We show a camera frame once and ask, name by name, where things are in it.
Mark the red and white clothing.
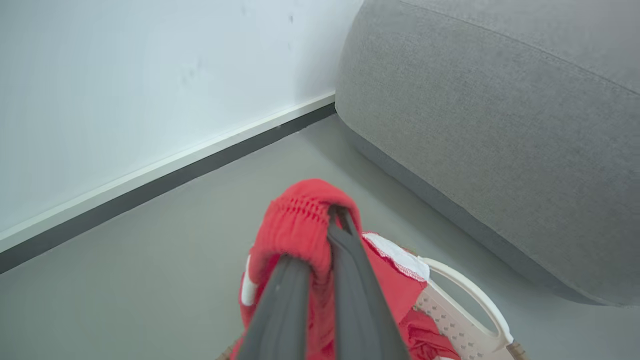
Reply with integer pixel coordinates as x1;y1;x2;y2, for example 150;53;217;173
234;178;462;360

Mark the white and black baseboard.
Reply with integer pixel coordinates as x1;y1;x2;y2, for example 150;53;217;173
0;91;337;275

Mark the grey fabric sofa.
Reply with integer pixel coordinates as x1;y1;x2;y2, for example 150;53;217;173
334;0;640;307

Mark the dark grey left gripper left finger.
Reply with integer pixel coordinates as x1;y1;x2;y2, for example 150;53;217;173
236;255;313;360

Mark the cream perforated laundry basket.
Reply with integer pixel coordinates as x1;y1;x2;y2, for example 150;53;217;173
215;256;529;360

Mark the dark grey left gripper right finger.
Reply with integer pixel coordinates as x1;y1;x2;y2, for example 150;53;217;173
326;205;411;360

